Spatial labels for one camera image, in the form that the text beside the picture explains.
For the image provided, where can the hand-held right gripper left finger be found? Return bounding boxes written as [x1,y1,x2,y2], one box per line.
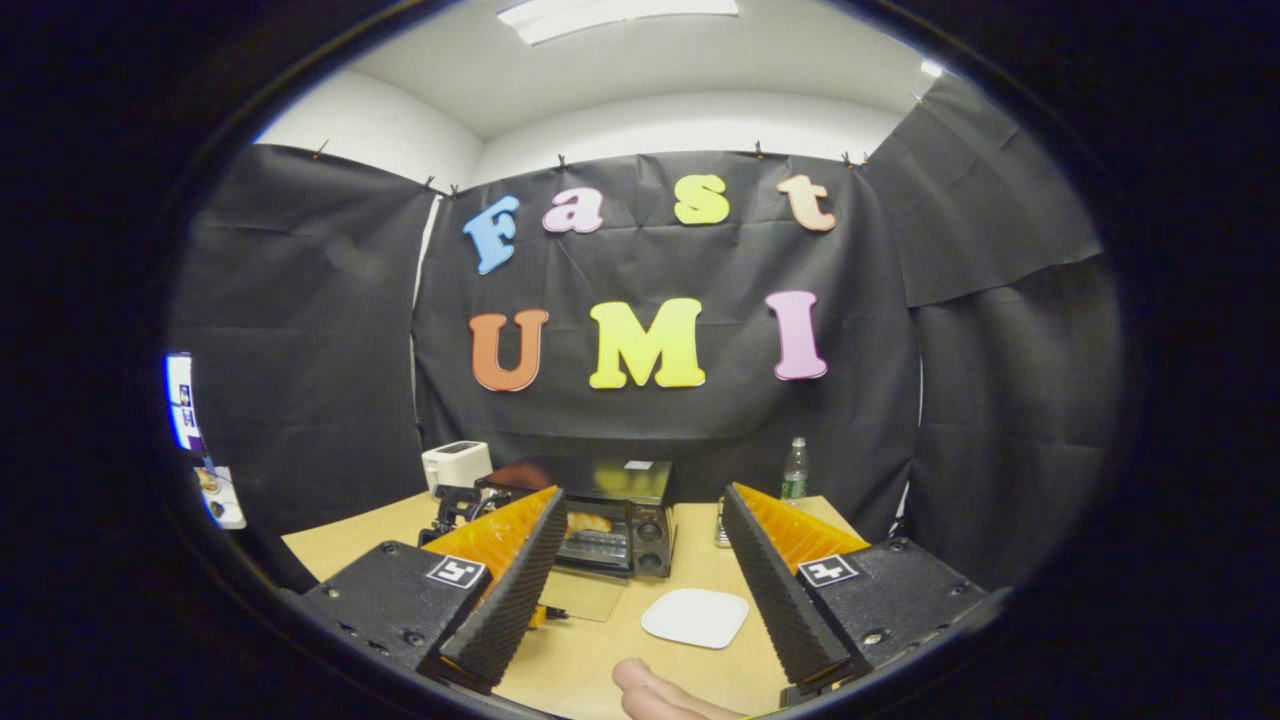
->
[300,486,568,693]

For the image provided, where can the black backdrop cloth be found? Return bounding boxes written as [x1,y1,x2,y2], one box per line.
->
[165,75,1123,591]

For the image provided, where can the white printed poster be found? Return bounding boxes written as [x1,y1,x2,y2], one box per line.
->
[165,352,201,453]

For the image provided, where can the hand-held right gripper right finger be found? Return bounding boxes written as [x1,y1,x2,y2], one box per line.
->
[722,483,1001,696]

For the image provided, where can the large ceiling light panel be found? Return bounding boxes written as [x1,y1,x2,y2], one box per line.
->
[497,0,741,46]

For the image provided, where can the clear water bottle green label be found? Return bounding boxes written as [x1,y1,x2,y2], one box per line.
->
[780,436,810,501]

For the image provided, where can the white toaster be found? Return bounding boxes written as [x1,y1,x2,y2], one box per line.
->
[421,441,494,498]

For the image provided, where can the white square plate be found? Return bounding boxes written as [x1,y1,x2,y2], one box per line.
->
[640,588,750,650]

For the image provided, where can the black electric oven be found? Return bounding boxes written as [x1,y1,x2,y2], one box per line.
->
[475,458,678,623]

